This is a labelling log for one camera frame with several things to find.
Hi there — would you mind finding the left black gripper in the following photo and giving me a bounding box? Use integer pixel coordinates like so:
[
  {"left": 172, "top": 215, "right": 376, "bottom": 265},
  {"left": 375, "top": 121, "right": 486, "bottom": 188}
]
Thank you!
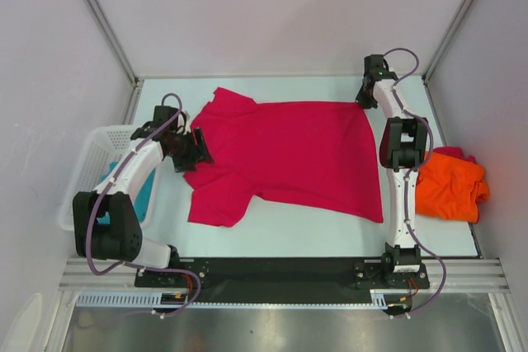
[{"left": 167, "top": 127, "right": 215, "bottom": 172}]

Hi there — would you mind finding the magenta t shirt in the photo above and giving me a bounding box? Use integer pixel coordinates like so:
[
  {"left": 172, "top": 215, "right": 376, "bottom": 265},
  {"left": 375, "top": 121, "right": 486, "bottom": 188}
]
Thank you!
[{"left": 184, "top": 87, "right": 384, "bottom": 228}]

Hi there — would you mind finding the white plastic laundry basket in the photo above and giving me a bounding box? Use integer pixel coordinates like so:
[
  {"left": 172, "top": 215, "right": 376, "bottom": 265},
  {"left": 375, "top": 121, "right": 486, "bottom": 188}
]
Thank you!
[{"left": 59, "top": 124, "right": 162, "bottom": 232}]

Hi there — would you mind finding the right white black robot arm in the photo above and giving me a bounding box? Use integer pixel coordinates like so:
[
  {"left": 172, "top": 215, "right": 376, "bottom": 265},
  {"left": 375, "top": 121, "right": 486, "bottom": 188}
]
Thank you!
[{"left": 356, "top": 54, "right": 432, "bottom": 290}]

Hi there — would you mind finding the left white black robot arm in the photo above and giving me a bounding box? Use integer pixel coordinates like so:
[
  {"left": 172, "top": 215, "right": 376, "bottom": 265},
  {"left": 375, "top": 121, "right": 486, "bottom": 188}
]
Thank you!
[{"left": 73, "top": 105, "right": 213, "bottom": 286}]

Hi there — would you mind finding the teal t shirt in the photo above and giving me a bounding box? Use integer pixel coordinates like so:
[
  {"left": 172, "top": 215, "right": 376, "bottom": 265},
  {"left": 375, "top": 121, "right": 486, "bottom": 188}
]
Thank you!
[{"left": 99, "top": 162, "right": 156, "bottom": 225}]

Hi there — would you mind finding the dark pink t shirt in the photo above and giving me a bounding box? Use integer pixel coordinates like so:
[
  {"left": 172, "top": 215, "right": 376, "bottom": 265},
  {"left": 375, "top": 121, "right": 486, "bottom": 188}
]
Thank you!
[{"left": 433, "top": 146, "right": 477, "bottom": 164}]

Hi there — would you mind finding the orange t shirt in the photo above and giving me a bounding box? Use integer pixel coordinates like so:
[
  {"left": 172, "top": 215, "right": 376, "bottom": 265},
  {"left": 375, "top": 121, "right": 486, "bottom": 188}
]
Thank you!
[{"left": 415, "top": 152, "right": 490, "bottom": 223}]

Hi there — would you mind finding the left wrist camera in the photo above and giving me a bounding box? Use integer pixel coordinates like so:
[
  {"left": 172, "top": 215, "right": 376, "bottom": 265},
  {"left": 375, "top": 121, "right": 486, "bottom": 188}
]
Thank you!
[{"left": 152, "top": 105, "right": 188, "bottom": 131}]

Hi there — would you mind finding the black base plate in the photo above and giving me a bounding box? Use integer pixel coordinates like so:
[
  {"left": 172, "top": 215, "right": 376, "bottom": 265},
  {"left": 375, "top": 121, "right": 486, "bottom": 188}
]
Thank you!
[{"left": 134, "top": 256, "right": 431, "bottom": 304}]

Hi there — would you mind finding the slotted white cable duct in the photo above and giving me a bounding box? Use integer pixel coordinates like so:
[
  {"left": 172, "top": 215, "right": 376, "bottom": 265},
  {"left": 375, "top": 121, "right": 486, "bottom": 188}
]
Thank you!
[{"left": 76, "top": 291, "right": 389, "bottom": 311}]

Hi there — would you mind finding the aluminium rail frame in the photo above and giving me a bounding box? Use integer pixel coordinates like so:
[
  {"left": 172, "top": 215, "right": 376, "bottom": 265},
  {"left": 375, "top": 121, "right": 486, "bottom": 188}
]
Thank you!
[{"left": 59, "top": 258, "right": 510, "bottom": 293}]

